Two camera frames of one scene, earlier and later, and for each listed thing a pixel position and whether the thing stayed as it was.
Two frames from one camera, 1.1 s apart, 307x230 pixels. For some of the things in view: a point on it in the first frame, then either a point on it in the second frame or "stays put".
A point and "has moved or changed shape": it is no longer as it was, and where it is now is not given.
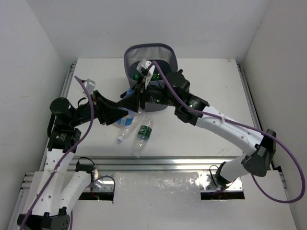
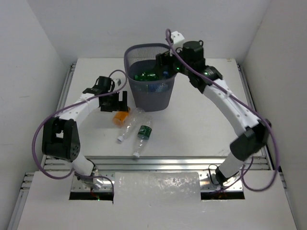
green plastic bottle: [156, 76] stays put
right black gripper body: [144, 95] → [175, 65]
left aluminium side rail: [68, 83] stays put
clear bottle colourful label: [129, 119] has moved or changed shape
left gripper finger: [111, 116] → [124, 101]
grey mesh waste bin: [138, 59] stays put
